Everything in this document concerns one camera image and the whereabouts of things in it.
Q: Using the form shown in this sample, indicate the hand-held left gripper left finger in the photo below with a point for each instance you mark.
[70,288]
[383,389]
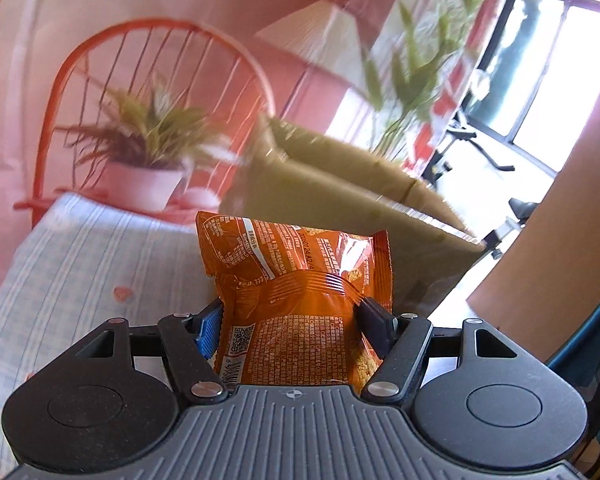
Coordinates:
[207,330]

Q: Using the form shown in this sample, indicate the red-orange corn chip packet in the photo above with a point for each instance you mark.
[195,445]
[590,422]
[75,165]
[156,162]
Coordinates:
[290,320]

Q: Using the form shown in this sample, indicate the dark framed window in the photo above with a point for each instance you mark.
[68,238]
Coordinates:
[530,60]

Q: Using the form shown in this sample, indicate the blue curtain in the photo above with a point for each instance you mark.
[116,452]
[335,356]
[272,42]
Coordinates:
[590,340]

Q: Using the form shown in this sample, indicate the wooden door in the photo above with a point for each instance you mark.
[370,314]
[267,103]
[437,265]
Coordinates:
[555,270]

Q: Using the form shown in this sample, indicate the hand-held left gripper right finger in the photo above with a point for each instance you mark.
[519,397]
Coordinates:
[377,325]

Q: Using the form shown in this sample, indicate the cardboard box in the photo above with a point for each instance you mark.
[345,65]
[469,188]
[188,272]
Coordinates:
[330,185]

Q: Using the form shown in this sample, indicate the black exercise bike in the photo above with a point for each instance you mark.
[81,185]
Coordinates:
[460,132]

